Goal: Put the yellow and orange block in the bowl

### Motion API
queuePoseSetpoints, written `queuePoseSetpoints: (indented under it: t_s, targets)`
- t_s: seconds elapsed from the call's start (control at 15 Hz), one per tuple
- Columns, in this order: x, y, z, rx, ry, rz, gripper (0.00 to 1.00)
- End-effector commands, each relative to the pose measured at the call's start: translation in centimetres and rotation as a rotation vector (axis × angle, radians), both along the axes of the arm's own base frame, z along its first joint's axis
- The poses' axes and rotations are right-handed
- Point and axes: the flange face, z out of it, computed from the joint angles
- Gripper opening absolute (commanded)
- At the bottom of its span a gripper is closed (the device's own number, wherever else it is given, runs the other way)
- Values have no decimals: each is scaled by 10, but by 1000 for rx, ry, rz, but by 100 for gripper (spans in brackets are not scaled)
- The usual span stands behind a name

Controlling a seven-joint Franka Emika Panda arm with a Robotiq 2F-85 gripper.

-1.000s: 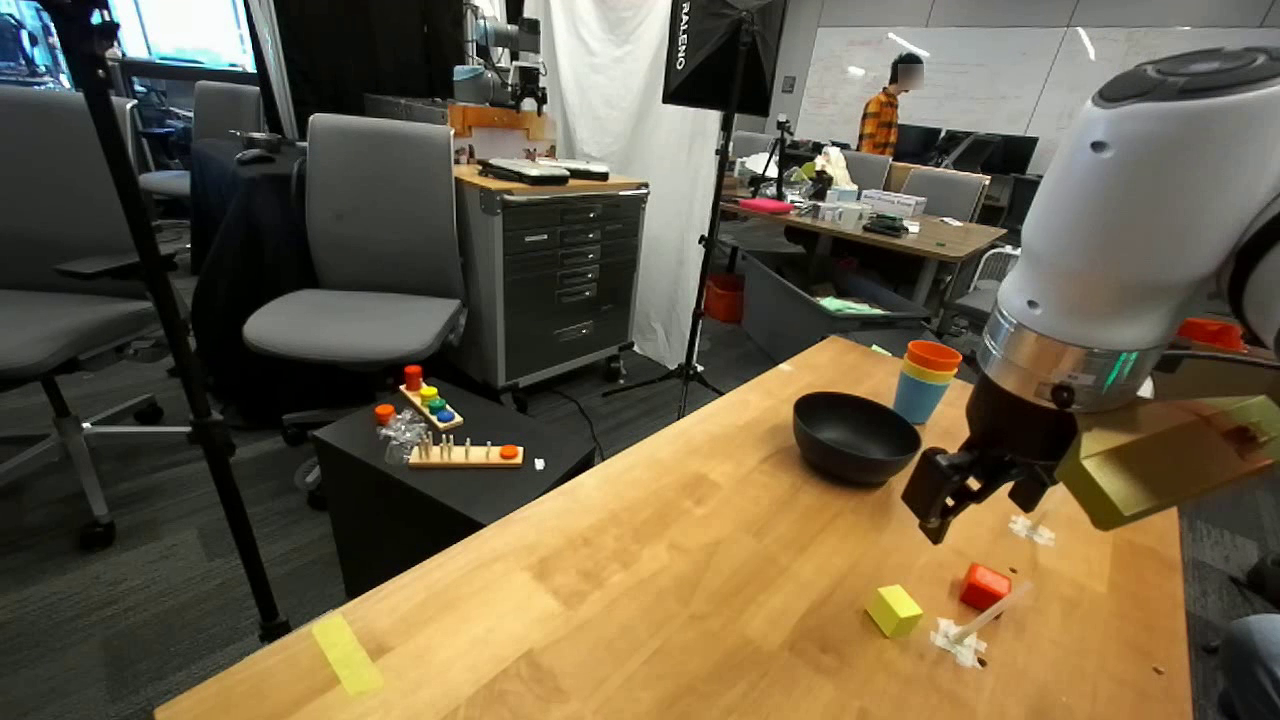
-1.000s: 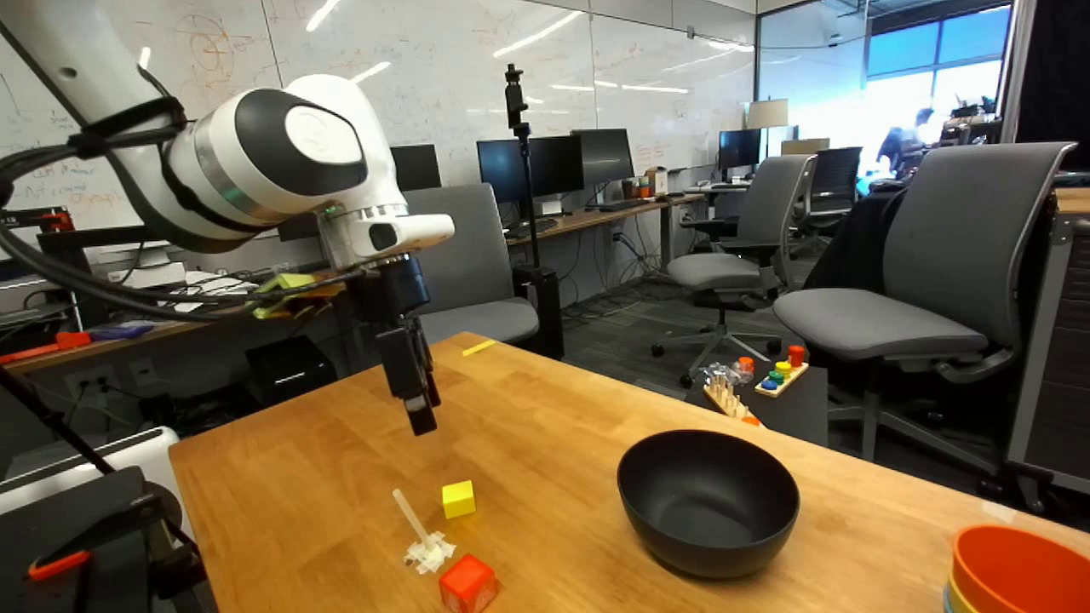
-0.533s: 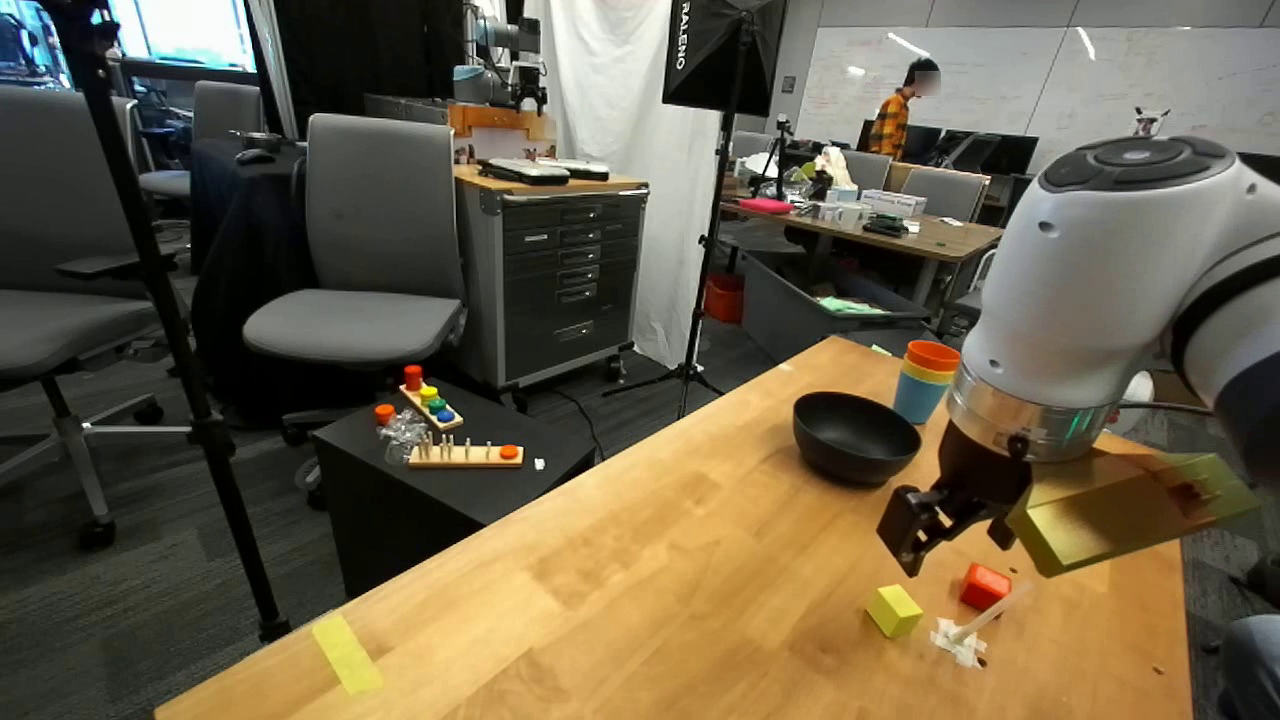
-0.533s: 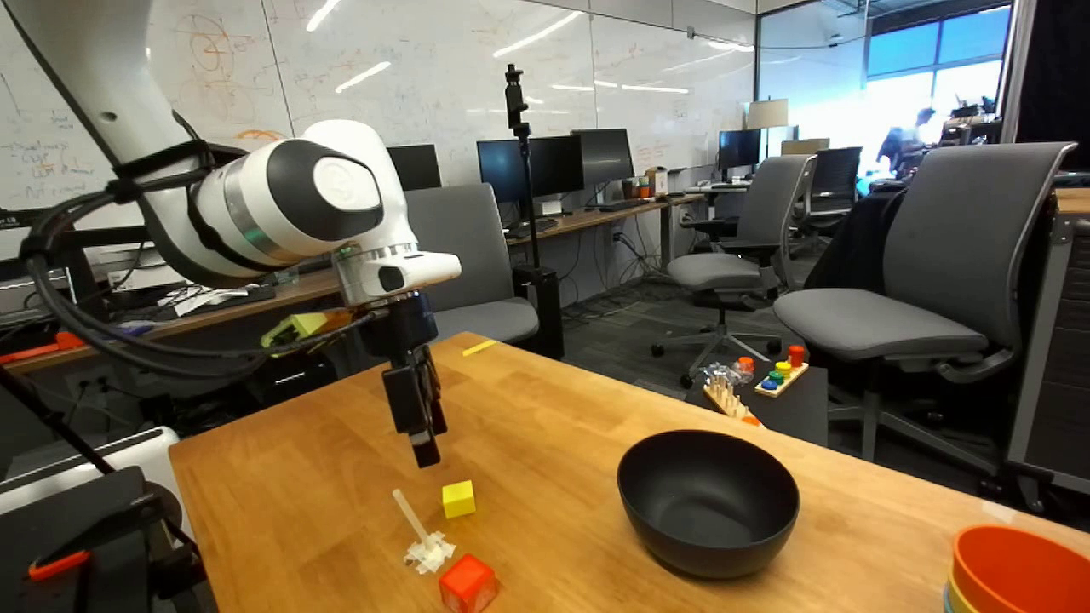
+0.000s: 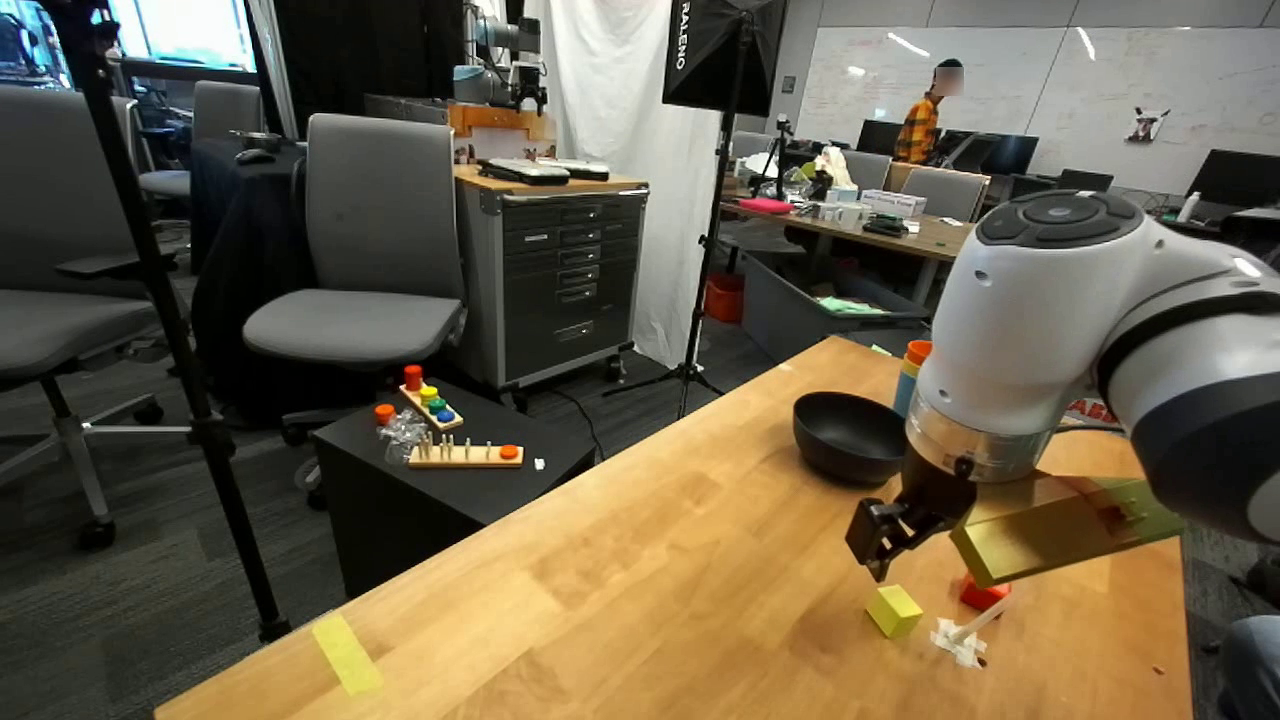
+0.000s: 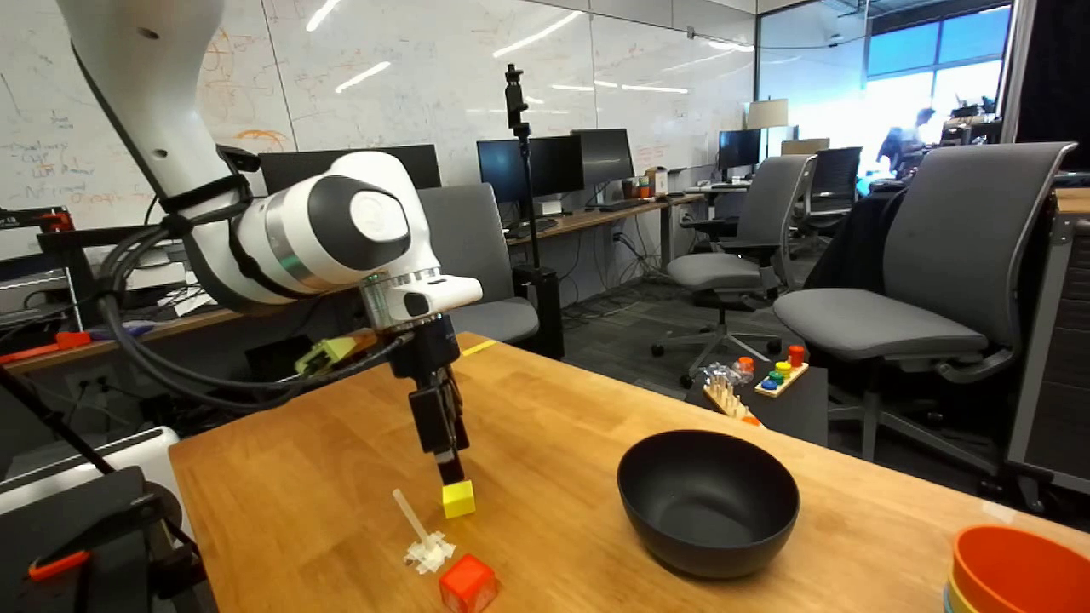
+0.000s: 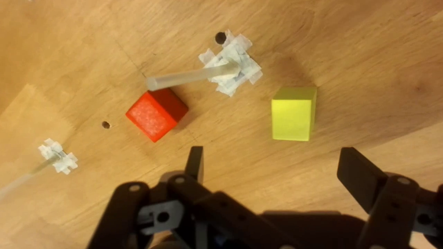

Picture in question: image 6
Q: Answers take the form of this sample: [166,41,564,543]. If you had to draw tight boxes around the orange plastic cup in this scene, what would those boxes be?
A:
[946,523,1090,613]

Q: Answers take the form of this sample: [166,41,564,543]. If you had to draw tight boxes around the yellow-green wrist camera mount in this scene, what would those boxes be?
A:
[295,332,363,379]

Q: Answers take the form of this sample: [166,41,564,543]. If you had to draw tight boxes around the yellow block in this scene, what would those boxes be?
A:
[441,476,480,523]

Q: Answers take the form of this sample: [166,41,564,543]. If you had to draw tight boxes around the black frame with red clamp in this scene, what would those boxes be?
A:
[0,201,158,332]

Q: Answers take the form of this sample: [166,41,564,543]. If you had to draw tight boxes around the clear plastic bag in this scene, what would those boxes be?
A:
[691,332,763,387]

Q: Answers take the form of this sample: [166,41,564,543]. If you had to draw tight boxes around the white cross piece with stick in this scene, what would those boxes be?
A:
[388,488,460,579]

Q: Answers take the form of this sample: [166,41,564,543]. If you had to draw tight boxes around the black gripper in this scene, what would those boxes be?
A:
[388,319,472,490]

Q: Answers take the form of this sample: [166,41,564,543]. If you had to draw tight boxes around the seated person in dark clothes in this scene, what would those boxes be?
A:
[877,106,937,182]

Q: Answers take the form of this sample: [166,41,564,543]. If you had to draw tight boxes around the orange flat tool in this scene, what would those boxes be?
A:
[0,325,96,366]

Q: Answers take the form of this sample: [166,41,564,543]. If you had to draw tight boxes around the wooden block toy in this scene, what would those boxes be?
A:
[699,366,763,428]

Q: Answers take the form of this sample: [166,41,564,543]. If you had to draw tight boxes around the black stand with red handle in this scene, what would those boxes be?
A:
[0,362,223,613]

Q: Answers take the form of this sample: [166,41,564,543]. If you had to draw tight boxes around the black monitor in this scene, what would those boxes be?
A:
[568,126,637,198]
[716,126,767,174]
[809,146,865,215]
[255,142,443,195]
[473,132,591,210]

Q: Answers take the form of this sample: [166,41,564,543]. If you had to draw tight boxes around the grey office chair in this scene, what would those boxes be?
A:
[769,138,1080,488]
[416,180,542,354]
[651,153,819,386]

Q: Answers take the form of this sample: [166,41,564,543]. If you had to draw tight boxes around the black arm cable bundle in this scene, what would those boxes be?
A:
[96,168,416,411]

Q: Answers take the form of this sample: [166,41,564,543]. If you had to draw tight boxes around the white box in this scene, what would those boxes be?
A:
[0,421,183,522]

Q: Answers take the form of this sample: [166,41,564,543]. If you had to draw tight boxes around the orange block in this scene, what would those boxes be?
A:
[438,551,506,613]

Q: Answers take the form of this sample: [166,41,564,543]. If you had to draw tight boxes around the colourful peg toy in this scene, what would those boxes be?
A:
[753,339,813,397]

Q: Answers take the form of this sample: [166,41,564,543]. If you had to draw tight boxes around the black panel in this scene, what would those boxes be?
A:
[1013,0,1090,174]

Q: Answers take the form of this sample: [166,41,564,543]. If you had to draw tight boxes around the grey metal drawer cabinet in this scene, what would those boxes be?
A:
[1006,182,1090,504]

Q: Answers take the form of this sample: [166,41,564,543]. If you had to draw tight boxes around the black bowl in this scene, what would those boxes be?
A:
[612,427,803,581]

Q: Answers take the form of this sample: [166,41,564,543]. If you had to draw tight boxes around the black camera stand pole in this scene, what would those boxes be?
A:
[500,60,568,362]

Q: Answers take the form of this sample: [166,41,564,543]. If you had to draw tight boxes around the white lamp shade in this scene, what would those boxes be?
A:
[744,95,793,132]

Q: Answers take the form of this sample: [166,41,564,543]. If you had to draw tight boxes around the long wooden desk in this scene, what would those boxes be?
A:
[0,188,709,379]

